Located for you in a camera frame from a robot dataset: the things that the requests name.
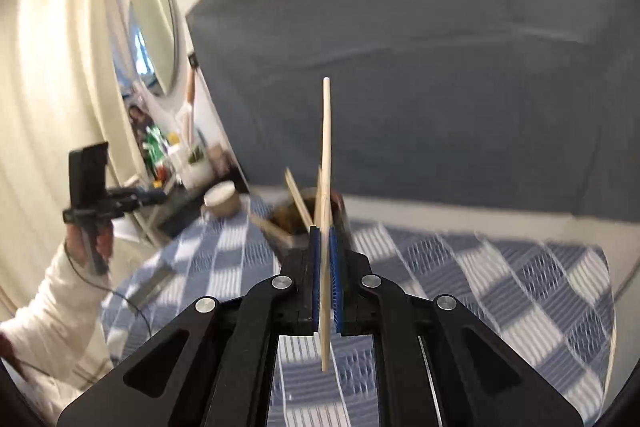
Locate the small plant in white pot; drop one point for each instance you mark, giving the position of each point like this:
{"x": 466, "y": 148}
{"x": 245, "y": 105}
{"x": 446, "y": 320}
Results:
{"x": 197, "y": 174}

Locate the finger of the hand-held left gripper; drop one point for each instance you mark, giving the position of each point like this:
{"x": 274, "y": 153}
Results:
{"x": 150, "y": 198}

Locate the wooden hairbrush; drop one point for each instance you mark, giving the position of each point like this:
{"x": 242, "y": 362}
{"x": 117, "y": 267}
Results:
{"x": 189, "y": 92}

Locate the beige mug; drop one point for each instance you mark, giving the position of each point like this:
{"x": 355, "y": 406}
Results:
{"x": 222, "y": 202}

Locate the person's left forearm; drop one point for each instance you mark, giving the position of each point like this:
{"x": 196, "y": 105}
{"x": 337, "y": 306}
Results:
{"x": 45, "y": 307}

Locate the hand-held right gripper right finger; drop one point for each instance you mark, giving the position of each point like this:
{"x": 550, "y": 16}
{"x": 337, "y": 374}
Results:
{"x": 336, "y": 287}

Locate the black cylindrical utensil holder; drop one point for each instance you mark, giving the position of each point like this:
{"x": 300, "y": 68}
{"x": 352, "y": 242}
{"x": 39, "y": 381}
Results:
{"x": 287, "y": 227}

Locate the pale wooden chopstick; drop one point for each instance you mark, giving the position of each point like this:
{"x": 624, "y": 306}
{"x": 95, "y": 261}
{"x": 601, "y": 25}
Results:
{"x": 326, "y": 132}
{"x": 318, "y": 197}
{"x": 299, "y": 197}

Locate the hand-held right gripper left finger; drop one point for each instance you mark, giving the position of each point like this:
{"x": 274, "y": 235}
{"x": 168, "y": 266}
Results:
{"x": 315, "y": 287}

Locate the oval wall mirror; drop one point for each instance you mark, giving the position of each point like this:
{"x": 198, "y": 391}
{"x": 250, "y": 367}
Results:
{"x": 152, "y": 27}

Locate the cream curtain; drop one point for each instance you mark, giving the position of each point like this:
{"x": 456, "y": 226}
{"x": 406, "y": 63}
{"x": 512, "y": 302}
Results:
{"x": 50, "y": 82}

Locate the green bottle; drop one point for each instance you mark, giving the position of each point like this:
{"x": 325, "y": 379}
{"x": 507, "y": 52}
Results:
{"x": 155, "y": 147}

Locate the grey backdrop cloth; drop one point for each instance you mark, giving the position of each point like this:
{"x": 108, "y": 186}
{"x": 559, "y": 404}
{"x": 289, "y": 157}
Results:
{"x": 425, "y": 57}

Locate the person's left hand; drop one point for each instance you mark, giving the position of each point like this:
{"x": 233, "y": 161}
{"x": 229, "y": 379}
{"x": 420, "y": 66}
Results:
{"x": 75, "y": 247}

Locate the blue patterned tablecloth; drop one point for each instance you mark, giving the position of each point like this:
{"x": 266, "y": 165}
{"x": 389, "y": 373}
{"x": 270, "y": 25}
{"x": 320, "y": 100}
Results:
{"x": 475, "y": 267}

